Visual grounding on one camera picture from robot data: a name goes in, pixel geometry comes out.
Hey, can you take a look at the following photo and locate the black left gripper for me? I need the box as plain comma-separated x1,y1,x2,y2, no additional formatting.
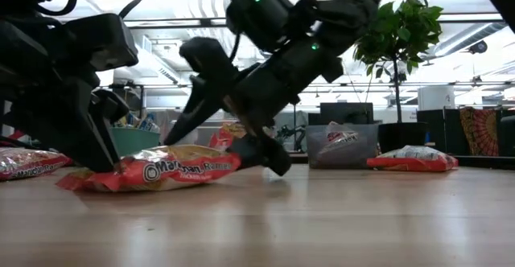
0,17,130,174

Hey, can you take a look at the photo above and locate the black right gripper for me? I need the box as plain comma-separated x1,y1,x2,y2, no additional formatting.
163,37,345,178

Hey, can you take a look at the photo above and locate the orange Maruchan chicken noodle pack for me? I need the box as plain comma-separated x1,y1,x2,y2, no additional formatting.
208,121,247,151
55,144,243,193
365,145,459,173

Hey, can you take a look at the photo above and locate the red Maruchan noodle pack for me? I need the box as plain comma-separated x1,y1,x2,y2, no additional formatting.
317,121,361,155
0,146,73,182

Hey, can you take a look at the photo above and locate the clear plastic bin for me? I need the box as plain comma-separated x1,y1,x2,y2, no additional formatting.
168,119,278,155

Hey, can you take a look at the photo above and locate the green plastic bin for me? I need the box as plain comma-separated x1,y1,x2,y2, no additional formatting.
110,126,162,158

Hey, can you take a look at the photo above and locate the red object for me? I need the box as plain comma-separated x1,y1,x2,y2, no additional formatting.
0,126,20,146

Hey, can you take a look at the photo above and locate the black office monitor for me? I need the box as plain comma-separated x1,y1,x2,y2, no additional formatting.
319,102,374,125

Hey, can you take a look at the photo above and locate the grey translucent plastic bin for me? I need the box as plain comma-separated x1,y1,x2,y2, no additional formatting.
306,124,381,170

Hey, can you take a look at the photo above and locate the black plant pot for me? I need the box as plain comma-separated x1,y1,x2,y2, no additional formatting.
377,121,428,154

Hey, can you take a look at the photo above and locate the green leafy plant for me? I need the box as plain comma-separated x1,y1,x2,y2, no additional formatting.
352,0,444,125

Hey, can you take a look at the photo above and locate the black office partition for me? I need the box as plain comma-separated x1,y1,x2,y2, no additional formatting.
416,109,460,155

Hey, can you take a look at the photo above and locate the white cabinet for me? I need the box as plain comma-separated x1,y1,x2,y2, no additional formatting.
417,84,455,111

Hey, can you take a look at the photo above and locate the orange patterned cloth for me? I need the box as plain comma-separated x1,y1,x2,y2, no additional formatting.
458,106,501,158

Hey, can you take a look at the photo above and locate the black ceiling spotlight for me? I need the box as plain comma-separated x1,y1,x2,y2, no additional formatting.
468,39,489,55

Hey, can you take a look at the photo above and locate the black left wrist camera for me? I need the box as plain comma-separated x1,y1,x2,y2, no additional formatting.
62,13,140,73

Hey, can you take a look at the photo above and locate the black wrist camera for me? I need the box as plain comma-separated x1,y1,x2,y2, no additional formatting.
225,0,295,54
62,13,140,73

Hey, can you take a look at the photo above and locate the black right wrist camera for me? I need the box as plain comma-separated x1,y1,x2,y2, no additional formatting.
225,0,295,54

